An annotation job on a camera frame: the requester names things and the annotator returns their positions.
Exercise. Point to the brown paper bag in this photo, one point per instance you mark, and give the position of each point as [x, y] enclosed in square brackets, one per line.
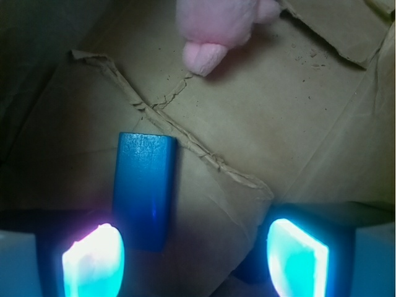
[283, 119]

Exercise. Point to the pink plush bunny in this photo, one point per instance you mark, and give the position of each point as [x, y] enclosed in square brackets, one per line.
[212, 28]

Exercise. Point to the blue wooden block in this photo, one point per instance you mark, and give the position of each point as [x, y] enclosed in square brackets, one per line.
[143, 188]

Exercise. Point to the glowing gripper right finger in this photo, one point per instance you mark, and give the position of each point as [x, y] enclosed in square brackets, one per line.
[308, 250]

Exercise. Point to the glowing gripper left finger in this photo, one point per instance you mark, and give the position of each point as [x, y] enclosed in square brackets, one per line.
[81, 257]

